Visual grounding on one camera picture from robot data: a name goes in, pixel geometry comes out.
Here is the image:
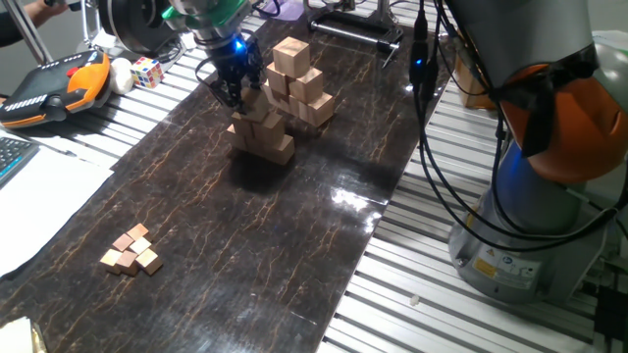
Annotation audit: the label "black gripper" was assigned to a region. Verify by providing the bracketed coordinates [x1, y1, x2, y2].
[205, 34, 266, 115]

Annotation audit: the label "black handheld controller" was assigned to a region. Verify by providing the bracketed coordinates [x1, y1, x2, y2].
[43, 0, 82, 12]

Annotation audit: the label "forearm in black sleeve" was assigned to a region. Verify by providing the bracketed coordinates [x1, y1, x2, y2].
[0, 12, 35, 48]

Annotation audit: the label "cardboard box with wood blocks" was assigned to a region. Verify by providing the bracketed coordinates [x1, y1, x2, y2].
[453, 56, 497, 111]

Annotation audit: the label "operator hand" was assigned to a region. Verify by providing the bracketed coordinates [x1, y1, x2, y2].
[27, 0, 70, 24]

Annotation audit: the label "large wooden cube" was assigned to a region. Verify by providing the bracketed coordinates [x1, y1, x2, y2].
[288, 67, 325, 105]
[265, 62, 291, 97]
[262, 81, 284, 107]
[277, 92, 301, 118]
[272, 36, 312, 79]
[297, 92, 337, 128]

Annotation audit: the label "purple plastic bag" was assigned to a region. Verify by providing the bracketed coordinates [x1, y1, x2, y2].
[268, 0, 306, 22]

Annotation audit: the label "colourful puzzle cube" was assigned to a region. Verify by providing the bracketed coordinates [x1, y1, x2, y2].
[129, 56, 166, 90]

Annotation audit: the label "white rounded object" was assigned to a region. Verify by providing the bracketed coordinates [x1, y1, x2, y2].
[108, 57, 135, 96]

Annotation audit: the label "black filament spool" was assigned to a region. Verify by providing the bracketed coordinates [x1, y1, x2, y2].
[97, 0, 181, 56]

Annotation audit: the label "small wooden cube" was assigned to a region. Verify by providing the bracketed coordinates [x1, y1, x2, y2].
[126, 223, 151, 242]
[134, 248, 164, 277]
[129, 236, 154, 256]
[115, 250, 140, 277]
[111, 232, 135, 253]
[99, 248, 124, 276]

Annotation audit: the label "dark marble pattern mat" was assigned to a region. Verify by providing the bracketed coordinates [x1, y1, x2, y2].
[0, 9, 457, 353]

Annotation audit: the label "black orange teach pendant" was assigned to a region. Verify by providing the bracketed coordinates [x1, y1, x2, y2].
[0, 49, 113, 130]

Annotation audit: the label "white paper sheets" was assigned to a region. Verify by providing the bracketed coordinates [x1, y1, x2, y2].
[0, 127, 116, 279]

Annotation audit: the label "black computer keyboard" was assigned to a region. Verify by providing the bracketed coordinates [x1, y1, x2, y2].
[0, 135, 41, 190]

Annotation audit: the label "gold and white box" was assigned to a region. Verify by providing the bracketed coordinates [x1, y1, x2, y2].
[0, 316, 49, 353]

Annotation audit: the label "black metal frame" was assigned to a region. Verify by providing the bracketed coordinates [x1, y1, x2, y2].
[303, 0, 406, 70]

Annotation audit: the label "black cable bundle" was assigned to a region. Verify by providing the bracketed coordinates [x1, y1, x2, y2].
[193, 0, 628, 256]

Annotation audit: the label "aluminium extrusion post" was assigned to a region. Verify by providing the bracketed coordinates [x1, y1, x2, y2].
[3, 0, 54, 66]

